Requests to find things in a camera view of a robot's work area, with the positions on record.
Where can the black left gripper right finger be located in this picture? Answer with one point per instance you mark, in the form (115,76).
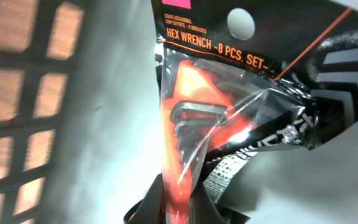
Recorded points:
(204,211)

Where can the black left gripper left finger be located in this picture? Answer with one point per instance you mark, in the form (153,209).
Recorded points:
(151,209)

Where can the hex wrench set package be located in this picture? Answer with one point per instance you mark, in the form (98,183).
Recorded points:
(241,77)

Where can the grey plastic laundry basket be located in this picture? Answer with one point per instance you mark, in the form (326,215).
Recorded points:
(81,135)

